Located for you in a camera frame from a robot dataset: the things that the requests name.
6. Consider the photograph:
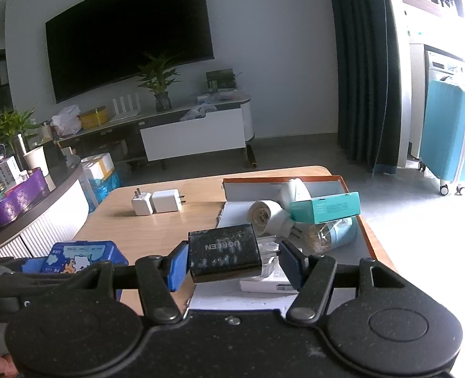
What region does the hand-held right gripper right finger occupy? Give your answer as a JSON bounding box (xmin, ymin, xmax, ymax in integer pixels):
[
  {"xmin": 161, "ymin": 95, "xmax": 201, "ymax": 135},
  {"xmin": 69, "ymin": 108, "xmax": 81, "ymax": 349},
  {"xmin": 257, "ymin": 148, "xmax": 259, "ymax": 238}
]
[{"xmin": 278, "ymin": 239, "xmax": 403, "ymax": 325}]

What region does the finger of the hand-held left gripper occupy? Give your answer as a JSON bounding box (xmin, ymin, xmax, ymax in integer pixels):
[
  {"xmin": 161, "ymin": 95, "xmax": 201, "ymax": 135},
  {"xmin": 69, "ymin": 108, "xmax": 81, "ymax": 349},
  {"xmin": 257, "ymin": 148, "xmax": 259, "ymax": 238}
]
[{"xmin": 18, "ymin": 257, "xmax": 84, "ymax": 286}]

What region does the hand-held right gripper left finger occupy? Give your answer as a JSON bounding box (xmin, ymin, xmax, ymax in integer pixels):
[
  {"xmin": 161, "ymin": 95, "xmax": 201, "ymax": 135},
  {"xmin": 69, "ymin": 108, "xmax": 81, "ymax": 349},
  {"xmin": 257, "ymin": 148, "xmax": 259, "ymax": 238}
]
[{"xmin": 76, "ymin": 240, "xmax": 191, "ymax": 325}]

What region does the white cardboard box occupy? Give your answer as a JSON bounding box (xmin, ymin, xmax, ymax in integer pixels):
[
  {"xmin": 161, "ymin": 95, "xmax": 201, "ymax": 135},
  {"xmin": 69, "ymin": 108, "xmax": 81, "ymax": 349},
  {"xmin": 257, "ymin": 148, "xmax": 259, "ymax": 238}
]
[{"xmin": 239, "ymin": 272, "xmax": 297, "ymax": 294}]

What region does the black charger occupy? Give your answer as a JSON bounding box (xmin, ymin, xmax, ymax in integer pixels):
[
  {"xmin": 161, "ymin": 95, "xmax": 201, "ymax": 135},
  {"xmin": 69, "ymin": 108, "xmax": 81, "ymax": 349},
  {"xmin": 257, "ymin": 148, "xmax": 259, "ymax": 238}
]
[{"xmin": 187, "ymin": 223, "xmax": 277, "ymax": 284}]

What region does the light blue toothpick holder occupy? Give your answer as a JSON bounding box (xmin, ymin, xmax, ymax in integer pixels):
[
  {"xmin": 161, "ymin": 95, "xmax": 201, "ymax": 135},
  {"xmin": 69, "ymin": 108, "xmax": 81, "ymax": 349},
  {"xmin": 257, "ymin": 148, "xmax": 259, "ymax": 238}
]
[{"xmin": 301, "ymin": 217, "xmax": 359, "ymax": 256}]

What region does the teal cardboard box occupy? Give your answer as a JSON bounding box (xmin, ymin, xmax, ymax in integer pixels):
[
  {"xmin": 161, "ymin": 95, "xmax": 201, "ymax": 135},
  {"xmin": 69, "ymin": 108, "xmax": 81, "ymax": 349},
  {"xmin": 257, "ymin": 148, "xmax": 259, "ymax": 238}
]
[{"xmin": 288, "ymin": 191, "xmax": 362, "ymax": 225}]

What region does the orange-rimmed white box tray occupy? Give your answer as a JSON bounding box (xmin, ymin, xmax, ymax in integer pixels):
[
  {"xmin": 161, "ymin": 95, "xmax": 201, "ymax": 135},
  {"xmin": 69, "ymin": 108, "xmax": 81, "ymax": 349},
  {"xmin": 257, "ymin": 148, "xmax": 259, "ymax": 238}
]
[{"xmin": 186, "ymin": 174, "xmax": 395, "ymax": 312}]

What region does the clear plastic object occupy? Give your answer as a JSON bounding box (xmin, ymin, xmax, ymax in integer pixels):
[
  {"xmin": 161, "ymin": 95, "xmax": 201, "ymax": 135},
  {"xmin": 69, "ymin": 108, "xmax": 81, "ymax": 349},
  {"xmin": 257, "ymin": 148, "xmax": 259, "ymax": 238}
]
[{"xmin": 256, "ymin": 253, "xmax": 282, "ymax": 280}]

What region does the blue tissue pack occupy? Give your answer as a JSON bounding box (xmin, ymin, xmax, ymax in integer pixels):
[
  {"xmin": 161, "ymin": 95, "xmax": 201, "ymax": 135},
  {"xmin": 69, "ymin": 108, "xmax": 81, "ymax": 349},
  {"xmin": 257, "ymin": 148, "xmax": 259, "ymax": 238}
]
[{"xmin": 39, "ymin": 239, "xmax": 130, "ymax": 286}]

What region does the white round plug adapter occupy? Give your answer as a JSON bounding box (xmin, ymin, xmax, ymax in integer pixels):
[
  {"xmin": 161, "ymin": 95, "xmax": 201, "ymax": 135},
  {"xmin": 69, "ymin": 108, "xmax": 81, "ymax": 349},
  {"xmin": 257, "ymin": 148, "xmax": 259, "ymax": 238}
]
[{"xmin": 247, "ymin": 199, "xmax": 303, "ymax": 242}]

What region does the curved white counter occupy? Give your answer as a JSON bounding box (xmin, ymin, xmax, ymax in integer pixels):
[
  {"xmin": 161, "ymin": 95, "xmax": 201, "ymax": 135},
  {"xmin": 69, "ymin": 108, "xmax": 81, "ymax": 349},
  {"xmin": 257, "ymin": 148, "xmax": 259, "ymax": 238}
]
[{"xmin": 0, "ymin": 141, "xmax": 90, "ymax": 261}]

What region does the white charger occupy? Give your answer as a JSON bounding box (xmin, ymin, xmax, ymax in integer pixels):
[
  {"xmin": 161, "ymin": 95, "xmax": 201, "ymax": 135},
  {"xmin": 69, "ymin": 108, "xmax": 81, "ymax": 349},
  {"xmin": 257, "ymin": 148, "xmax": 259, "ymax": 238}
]
[
  {"xmin": 131, "ymin": 188, "xmax": 155, "ymax": 217},
  {"xmin": 152, "ymin": 188, "xmax": 187, "ymax": 214}
]

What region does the white cone plug adapter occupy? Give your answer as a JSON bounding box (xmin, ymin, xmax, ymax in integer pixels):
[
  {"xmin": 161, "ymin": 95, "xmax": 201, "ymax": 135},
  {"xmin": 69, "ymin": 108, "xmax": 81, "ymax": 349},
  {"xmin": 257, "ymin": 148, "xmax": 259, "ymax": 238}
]
[{"xmin": 271, "ymin": 178, "xmax": 313, "ymax": 212}]

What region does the purple tin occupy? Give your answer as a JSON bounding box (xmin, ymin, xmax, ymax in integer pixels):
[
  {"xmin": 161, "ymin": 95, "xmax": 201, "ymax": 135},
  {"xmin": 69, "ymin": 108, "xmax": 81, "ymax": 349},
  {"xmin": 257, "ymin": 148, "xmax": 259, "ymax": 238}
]
[{"xmin": 0, "ymin": 167, "xmax": 49, "ymax": 230}]

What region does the blue plastic pack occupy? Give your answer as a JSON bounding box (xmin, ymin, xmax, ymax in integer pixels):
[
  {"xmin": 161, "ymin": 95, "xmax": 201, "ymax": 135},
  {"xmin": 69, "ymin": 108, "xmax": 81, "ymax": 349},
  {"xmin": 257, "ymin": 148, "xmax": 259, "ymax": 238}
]
[{"xmin": 84, "ymin": 173, "xmax": 122, "ymax": 206}]

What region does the small white carton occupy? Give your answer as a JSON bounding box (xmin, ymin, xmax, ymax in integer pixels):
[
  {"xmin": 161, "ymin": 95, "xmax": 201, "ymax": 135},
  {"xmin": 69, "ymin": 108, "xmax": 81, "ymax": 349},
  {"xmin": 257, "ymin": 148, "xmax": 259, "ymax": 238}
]
[{"xmin": 0, "ymin": 156, "xmax": 21, "ymax": 184}]

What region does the white paper cup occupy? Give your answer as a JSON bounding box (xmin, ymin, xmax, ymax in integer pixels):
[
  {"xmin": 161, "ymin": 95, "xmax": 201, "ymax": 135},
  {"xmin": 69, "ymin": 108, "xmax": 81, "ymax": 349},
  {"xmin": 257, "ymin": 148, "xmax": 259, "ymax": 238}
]
[{"xmin": 22, "ymin": 145, "xmax": 50, "ymax": 178}]

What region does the white and yellow carton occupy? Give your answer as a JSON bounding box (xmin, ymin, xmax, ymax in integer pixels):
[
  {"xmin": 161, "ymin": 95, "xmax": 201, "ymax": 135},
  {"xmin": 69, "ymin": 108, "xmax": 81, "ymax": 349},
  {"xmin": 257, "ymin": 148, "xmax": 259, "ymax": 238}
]
[{"xmin": 80, "ymin": 152, "xmax": 115, "ymax": 180}]

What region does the white tv console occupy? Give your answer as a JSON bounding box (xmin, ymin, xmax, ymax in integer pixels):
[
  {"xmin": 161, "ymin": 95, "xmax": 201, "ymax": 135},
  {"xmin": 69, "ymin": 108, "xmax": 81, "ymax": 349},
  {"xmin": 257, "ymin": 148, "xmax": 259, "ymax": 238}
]
[{"xmin": 55, "ymin": 92, "xmax": 257, "ymax": 169}]

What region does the pile of plastic bags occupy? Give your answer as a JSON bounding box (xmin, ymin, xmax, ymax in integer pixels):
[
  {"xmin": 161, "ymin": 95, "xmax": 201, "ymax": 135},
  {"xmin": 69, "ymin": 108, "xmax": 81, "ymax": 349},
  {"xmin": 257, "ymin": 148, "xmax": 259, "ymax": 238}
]
[{"xmin": 180, "ymin": 104, "xmax": 218, "ymax": 122}]

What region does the green plant in white tube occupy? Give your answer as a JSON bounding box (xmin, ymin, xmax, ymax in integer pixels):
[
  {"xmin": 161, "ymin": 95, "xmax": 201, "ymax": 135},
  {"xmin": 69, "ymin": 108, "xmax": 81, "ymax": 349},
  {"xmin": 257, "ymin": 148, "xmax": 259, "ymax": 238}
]
[{"xmin": 0, "ymin": 108, "xmax": 41, "ymax": 167}]

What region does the white plastic bag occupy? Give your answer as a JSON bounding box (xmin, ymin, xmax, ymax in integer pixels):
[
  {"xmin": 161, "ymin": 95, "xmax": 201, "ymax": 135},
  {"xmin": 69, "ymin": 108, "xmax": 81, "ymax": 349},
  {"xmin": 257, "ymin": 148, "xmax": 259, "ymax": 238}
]
[{"xmin": 51, "ymin": 105, "xmax": 83, "ymax": 137}]

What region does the yellow box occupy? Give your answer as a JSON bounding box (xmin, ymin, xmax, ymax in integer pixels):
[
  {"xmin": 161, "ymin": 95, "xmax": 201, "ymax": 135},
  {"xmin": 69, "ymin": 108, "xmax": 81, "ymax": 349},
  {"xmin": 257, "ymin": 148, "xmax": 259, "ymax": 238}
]
[{"xmin": 77, "ymin": 106, "xmax": 109, "ymax": 130}]

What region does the white router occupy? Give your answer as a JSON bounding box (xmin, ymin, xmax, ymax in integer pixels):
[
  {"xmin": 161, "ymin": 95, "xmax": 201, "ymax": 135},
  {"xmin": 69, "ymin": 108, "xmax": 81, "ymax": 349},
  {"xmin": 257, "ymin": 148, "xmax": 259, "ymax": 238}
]
[{"xmin": 110, "ymin": 92, "xmax": 142, "ymax": 123}]

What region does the potted plant in glass vase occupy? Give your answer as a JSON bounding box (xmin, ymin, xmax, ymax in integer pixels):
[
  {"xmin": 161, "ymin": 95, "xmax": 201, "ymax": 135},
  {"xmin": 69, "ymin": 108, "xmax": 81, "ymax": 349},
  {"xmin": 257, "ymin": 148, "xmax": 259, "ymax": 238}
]
[{"xmin": 135, "ymin": 51, "xmax": 183, "ymax": 113}]

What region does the teal suitcase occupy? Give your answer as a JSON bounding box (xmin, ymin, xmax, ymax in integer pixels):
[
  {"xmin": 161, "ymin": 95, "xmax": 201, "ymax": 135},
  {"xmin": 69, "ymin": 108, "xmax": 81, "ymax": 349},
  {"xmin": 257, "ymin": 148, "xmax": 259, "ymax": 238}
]
[{"xmin": 417, "ymin": 78, "xmax": 465, "ymax": 197}]

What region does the dark green curtain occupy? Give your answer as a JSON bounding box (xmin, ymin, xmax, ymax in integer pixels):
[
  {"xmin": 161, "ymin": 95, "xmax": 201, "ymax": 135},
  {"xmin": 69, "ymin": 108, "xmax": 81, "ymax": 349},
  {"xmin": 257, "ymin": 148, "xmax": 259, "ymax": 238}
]
[{"xmin": 326, "ymin": 0, "xmax": 403, "ymax": 176}]

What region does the white appliance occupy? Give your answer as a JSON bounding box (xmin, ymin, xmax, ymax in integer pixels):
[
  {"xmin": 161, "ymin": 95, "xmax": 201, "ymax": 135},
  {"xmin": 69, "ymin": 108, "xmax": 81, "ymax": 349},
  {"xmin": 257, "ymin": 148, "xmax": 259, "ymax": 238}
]
[{"xmin": 408, "ymin": 41, "xmax": 465, "ymax": 158}]

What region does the dark picture frame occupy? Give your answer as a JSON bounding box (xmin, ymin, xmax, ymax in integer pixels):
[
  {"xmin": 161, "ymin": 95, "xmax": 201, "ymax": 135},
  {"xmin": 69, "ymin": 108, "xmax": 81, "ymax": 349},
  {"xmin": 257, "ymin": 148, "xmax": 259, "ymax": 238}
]
[{"xmin": 205, "ymin": 68, "xmax": 237, "ymax": 91}]

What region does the black wall television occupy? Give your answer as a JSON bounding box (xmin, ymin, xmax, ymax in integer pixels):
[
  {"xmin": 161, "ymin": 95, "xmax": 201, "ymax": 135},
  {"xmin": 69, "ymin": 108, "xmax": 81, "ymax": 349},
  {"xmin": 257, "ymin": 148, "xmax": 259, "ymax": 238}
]
[{"xmin": 45, "ymin": 0, "xmax": 215, "ymax": 104}]

